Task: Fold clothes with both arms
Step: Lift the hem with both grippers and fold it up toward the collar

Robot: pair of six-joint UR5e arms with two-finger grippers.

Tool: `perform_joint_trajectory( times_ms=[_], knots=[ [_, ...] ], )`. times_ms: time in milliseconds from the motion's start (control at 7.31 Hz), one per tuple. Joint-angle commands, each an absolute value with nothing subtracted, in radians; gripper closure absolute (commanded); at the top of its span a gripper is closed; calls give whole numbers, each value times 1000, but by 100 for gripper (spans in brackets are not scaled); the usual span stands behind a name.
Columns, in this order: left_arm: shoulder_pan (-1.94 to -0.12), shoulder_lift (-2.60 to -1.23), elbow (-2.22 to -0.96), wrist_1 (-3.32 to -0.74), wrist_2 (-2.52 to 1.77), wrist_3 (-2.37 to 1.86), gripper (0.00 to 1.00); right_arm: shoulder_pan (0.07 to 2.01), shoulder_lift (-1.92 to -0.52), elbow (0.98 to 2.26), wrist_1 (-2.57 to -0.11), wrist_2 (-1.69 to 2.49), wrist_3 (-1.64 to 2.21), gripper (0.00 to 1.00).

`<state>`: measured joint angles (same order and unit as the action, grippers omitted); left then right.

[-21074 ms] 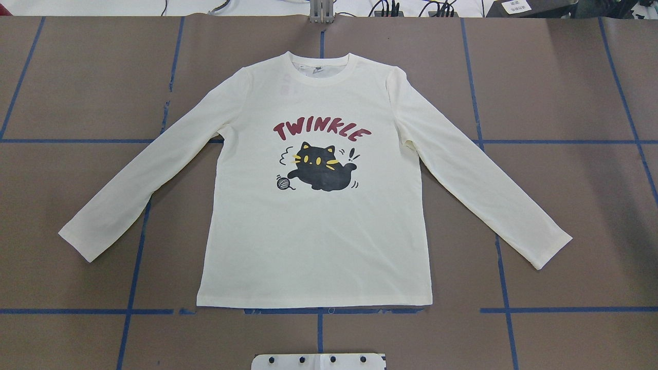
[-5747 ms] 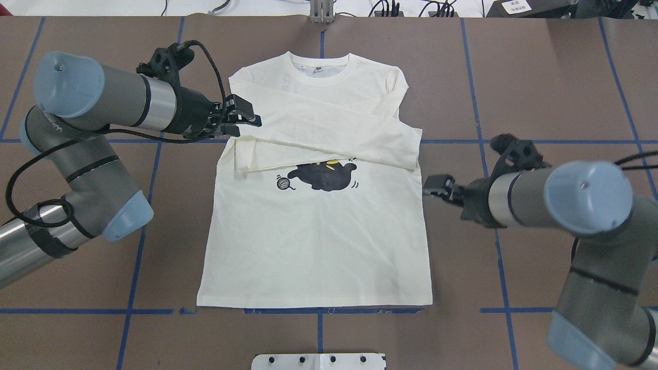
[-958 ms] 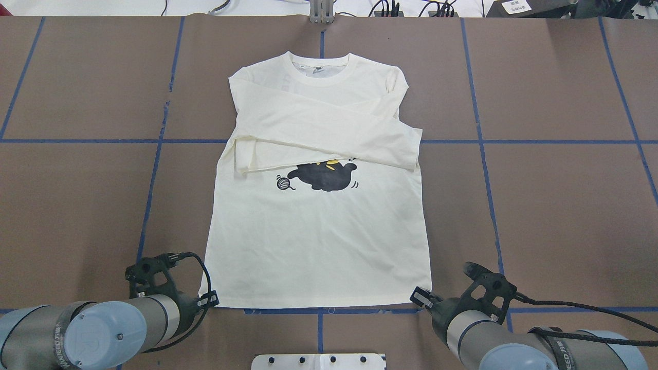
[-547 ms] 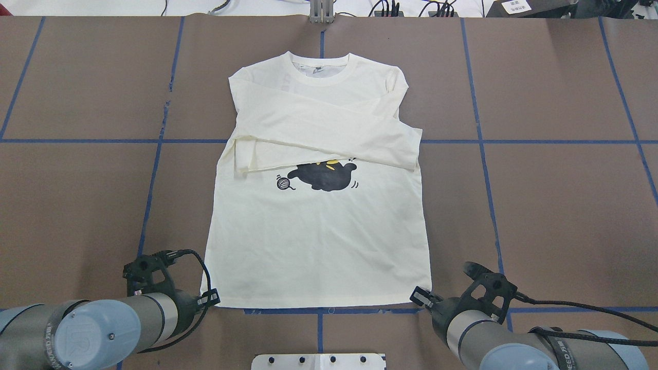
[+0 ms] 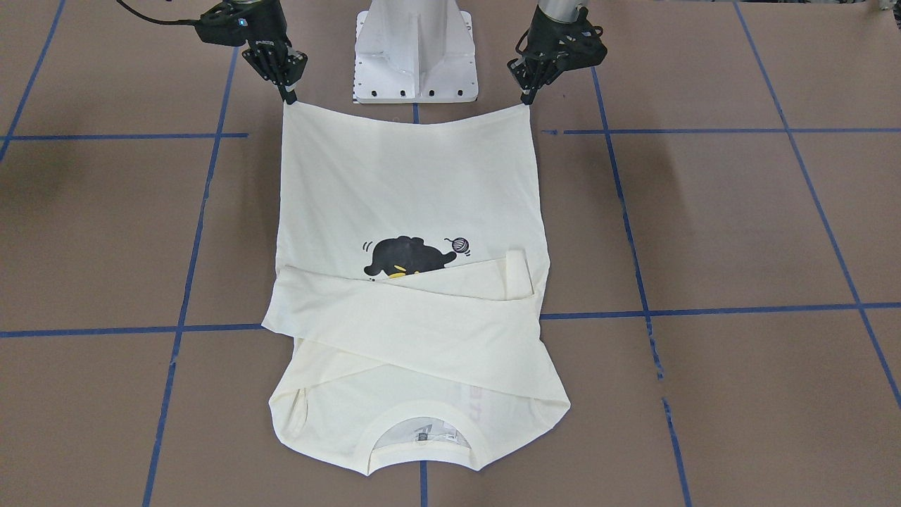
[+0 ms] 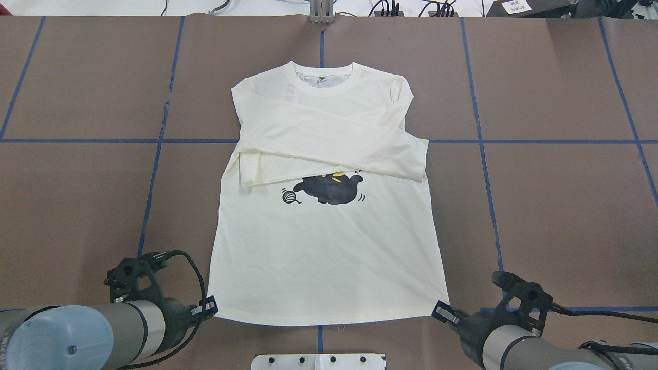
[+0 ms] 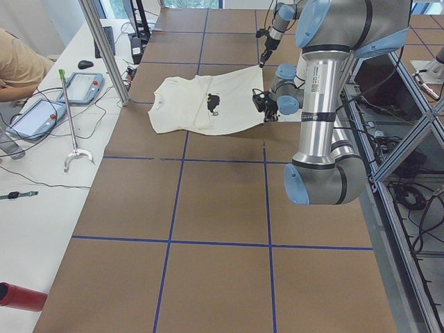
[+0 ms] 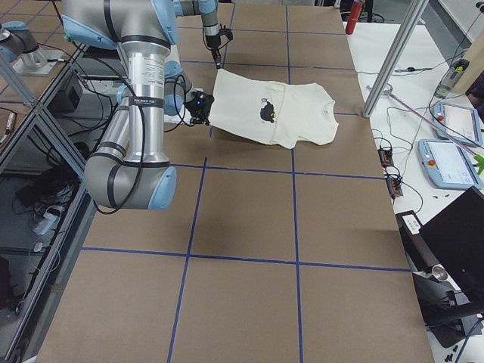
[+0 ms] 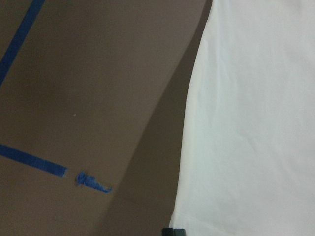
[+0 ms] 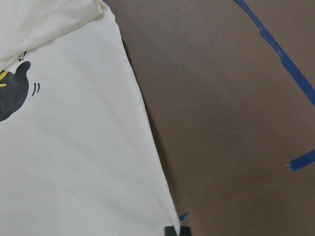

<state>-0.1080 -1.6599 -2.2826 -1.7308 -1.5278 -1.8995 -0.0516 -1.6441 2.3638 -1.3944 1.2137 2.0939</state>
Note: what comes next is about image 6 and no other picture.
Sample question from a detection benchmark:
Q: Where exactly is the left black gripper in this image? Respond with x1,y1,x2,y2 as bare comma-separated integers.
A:
162,297,218,345

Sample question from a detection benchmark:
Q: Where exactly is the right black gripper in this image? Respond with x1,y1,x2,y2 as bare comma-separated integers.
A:
432,301,509,360

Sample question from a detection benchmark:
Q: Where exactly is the cream long sleeve cat shirt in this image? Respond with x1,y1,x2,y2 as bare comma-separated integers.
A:
208,62,450,326

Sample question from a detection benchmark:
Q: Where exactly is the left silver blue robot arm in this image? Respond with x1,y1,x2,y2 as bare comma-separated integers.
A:
2,297,218,369

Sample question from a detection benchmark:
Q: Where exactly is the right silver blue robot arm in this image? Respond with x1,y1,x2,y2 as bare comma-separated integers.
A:
432,301,657,369

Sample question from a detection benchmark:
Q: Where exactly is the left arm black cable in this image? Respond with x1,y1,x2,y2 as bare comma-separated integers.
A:
118,250,209,370

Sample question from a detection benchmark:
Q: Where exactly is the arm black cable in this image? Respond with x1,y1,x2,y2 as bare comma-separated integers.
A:
118,250,209,370
550,303,658,355

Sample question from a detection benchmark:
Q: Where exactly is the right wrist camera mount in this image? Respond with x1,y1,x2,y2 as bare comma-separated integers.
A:
491,271,553,337

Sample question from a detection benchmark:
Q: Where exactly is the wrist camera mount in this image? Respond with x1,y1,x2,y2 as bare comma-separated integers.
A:
103,252,171,304
491,271,553,337

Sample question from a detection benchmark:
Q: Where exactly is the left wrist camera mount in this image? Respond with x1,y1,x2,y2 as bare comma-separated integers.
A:
103,252,171,304

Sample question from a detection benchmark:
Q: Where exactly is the white pedestal column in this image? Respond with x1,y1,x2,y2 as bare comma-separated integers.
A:
251,352,388,369

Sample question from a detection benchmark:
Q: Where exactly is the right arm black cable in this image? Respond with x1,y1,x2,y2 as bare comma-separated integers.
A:
550,303,658,355

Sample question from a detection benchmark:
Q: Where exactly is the aluminium frame post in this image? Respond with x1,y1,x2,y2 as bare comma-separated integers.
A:
308,0,335,24

